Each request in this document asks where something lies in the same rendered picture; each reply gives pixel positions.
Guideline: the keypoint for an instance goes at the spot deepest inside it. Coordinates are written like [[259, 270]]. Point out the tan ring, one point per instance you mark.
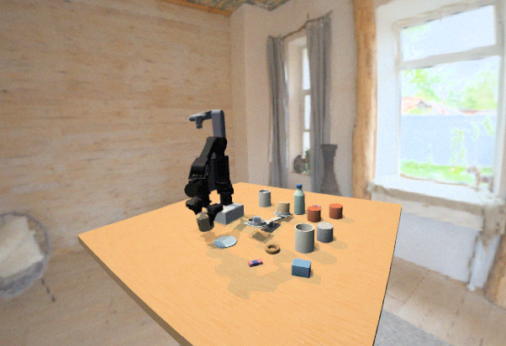
[[272, 249]]

